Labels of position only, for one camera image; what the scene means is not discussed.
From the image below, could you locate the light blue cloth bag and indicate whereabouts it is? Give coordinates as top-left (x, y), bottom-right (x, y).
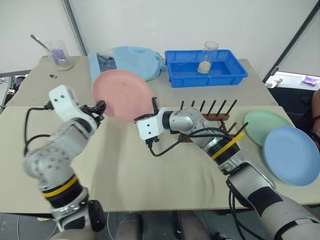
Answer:
top-left (112, 45), bottom-right (166, 82)

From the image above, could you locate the bystander person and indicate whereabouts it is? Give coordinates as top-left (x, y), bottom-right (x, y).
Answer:
top-left (299, 88), bottom-right (320, 149)

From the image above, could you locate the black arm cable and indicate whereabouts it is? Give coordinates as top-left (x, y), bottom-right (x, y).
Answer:
top-left (23, 100), bottom-right (55, 156)
top-left (144, 127), bottom-right (235, 158)

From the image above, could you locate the glass beaker with purple label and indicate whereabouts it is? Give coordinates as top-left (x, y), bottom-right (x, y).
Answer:
top-left (44, 39), bottom-right (75, 72)

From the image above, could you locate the pink plate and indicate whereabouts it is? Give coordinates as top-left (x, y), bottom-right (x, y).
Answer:
top-left (92, 69), bottom-right (155, 123)

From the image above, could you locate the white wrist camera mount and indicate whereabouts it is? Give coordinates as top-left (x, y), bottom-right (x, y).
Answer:
top-left (48, 84), bottom-right (98, 126)
top-left (135, 113), bottom-right (165, 141)

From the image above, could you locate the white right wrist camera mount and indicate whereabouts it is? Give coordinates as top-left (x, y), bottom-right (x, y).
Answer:
top-left (135, 113), bottom-right (165, 141)

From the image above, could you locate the wooden dish rack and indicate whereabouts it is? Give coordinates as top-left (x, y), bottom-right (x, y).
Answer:
top-left (178, 99), bottom-right (250, 144)

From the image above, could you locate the clear glass flask with grains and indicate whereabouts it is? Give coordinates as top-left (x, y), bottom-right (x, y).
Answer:
top-left (197, 41), bottom-right (219, 75)

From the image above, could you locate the purple packet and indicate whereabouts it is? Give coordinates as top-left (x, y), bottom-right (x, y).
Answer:
top-left (300, 75), bottom-right (320, 86)

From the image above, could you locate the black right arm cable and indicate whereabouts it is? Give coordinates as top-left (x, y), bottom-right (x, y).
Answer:
top-left (144, 127), bottom-right (235, 158)

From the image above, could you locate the blue plate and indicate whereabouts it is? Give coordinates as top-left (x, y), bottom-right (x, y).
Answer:
top-left (263, 125), bottom-right (320, 187)

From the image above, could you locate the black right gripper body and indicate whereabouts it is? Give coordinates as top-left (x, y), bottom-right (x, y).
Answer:
top-left (133, 111), bottom-right (161, 123)

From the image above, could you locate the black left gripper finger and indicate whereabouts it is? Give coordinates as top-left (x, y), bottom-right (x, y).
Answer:
top-left (93, 99), bottom-right (108, 115)

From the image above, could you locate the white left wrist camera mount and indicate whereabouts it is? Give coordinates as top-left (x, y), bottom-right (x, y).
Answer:
top-left (48, 84), bottom-right (98, 126)

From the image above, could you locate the blue plastic bin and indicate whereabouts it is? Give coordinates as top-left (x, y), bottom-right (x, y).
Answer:
top-left (164, 49), bottom-right (249, 89)

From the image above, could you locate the black shoulder cable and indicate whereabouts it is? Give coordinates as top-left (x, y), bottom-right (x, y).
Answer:
top-left (226, 181), bottom-right (252, 240)

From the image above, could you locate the clear bag with blue cloth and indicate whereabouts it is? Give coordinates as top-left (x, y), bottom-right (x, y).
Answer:
top-left (87, 51), bottom-right (119, 81)

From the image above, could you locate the dark diagonal frame pole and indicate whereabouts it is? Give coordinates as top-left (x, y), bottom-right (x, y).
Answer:
top-left (261, 6), bottom-right (320, 84)
top-left (60, 0), bottom-right (89, 57)

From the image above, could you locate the green plate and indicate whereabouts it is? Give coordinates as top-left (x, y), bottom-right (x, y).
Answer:
top-left (243, 110), bottom-right (296, 149)

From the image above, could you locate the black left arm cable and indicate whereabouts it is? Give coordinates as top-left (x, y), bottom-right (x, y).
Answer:
top-left (23, 100), bottom-right (55, 156)

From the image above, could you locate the beige table cloth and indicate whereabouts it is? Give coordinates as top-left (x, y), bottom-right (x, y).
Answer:
top-left (0, 104), bottom-right (309, 215)

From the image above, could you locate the metal spoon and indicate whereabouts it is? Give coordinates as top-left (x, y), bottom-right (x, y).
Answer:
top-left (30, 33), bottom-right (68, 64)

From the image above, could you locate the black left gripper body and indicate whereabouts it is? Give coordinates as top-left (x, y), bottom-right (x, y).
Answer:
top-left (79, 104), bottom-right (105, 127)

